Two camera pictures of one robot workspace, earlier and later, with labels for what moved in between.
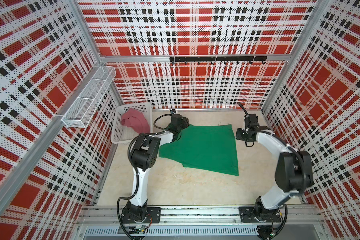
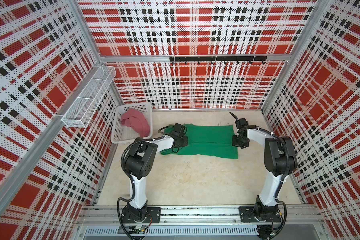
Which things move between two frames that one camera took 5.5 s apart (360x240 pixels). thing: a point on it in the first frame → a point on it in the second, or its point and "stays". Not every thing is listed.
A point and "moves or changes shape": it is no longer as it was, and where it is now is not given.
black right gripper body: [242, 135] → [240, 142]
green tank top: [206, 147] moves or changes shape
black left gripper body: [184, 124] → [182, 141]
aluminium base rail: [303, 214] stays
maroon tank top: [133, 118] stays
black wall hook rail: [224, 59] stays
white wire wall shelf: [81, 111] stays
